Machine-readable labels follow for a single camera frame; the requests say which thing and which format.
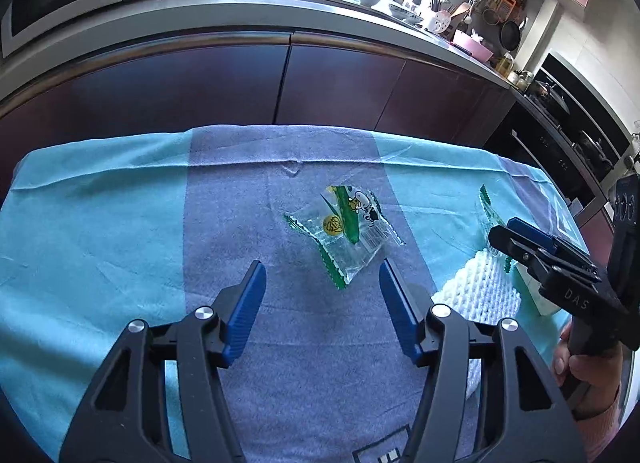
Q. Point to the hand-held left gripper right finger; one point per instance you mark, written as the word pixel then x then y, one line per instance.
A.
pixel 397 313

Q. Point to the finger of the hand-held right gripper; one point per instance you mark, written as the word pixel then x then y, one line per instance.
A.
pixel 537 235
pixel 520 250

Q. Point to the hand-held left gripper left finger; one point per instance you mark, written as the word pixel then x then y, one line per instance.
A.
pixel 245 308

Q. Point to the clear green-edged snack wrapper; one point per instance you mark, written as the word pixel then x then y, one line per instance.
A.
pixel 492 215

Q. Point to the large white foam fruit net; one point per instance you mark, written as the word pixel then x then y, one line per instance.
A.
pixel 480 288

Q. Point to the clear green cartoon snack wrapper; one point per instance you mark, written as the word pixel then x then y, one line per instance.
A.
pixel 345 238

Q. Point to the person's right forearm pink sleeve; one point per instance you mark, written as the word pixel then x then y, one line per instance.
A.
pixel 602 430

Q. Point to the person's right hand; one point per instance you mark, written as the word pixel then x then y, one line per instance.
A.
pixel 595 373

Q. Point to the black cooking pot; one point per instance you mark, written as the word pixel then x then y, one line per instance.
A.
pixel 595 147

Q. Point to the black wok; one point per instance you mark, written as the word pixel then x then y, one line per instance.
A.
pixel 549 97

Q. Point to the teal and grey towel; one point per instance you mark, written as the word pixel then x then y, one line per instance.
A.
pixel 100 243

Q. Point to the yellow oil bottle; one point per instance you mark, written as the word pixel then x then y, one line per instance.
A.
pixel 505 64

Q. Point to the pink bowl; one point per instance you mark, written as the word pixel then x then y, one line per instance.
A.
pixel 475 47

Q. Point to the hanging black frying pan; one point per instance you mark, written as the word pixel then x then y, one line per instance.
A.
pixel 511 35

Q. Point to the dark red kitchen cabinet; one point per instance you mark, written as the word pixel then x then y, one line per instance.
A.
pixel 340 88

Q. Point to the orange grater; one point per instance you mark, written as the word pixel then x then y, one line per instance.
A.
pixel 508 4

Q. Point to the white perforated utensil holder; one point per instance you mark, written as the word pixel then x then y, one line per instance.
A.
pixel 436 22

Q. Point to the blue and white bowl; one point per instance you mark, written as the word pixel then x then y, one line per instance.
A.
pixel 407 14

